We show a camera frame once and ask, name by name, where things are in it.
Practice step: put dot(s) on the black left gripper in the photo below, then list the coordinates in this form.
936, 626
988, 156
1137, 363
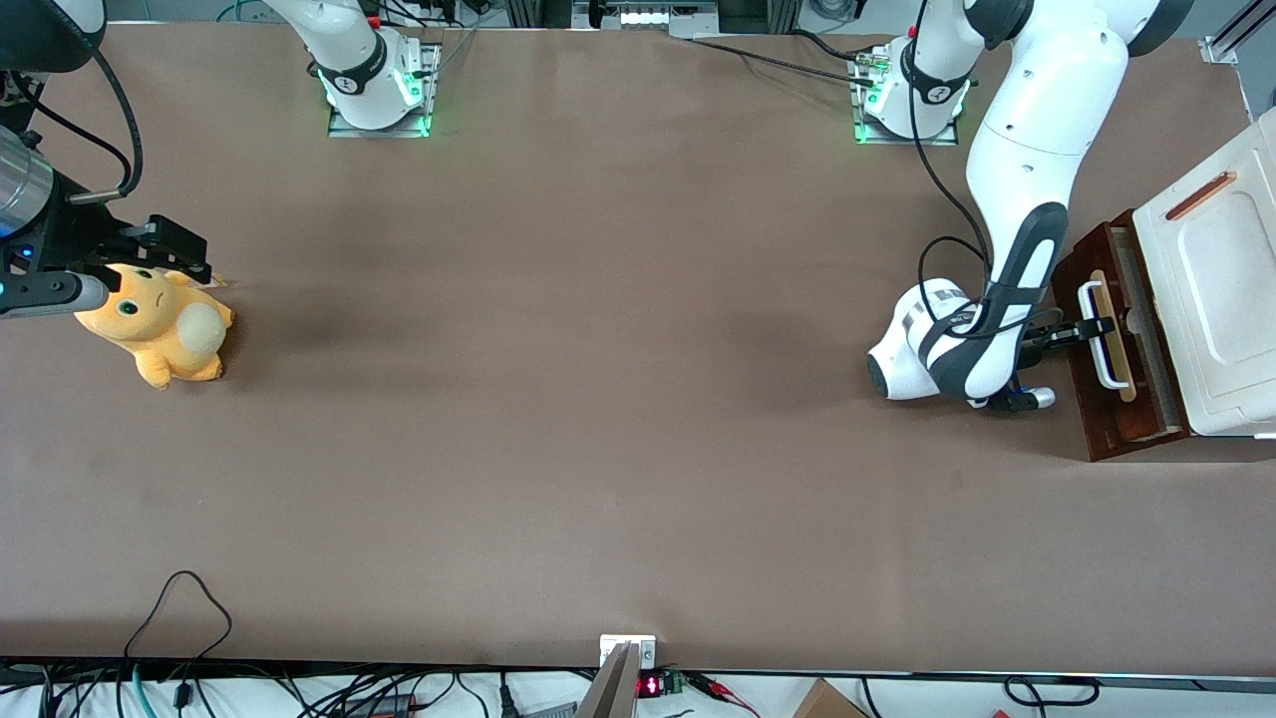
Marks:
1044, 337

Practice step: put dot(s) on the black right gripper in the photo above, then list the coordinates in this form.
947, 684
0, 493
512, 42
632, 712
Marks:
82, 231

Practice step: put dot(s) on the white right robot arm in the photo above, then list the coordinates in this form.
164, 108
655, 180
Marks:
349, 50

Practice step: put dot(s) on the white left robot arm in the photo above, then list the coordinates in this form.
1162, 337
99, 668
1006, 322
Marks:
1027, 150

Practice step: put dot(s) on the white drawer cabinet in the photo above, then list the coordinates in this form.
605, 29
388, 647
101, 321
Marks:
1226, 299

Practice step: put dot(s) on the yellow plush toy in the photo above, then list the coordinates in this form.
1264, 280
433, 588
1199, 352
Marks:
159, 339

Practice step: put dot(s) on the brown cardboard box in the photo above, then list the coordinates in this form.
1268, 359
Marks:
827, 703

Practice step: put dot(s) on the black power adapter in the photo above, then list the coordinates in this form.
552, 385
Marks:
379, 706

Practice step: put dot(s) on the red clip leads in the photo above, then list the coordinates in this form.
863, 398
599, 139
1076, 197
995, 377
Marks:
713, 686

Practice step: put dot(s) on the white lit device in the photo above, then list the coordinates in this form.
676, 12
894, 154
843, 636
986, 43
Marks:
648, 17

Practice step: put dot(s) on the black power plug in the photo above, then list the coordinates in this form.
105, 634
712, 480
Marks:
506, 698

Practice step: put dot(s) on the red LED display module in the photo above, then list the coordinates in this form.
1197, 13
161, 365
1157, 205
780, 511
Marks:
650, 686

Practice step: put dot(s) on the grey metal bar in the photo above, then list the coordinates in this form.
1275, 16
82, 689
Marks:
613, 688

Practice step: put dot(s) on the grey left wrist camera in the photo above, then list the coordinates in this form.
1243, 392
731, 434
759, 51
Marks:
1037, 398

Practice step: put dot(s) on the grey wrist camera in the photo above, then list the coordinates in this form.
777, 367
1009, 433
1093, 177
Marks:
1037, 398
50, 294

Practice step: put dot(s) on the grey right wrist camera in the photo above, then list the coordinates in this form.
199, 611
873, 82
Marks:
50, 294

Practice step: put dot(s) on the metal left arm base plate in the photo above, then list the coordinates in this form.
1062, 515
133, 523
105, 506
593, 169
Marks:
947, 135

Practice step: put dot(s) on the aluminium frame profile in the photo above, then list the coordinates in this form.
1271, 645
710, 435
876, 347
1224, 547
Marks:
1231, 40

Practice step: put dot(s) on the white metal bracket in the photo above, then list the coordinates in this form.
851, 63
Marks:
643, 653

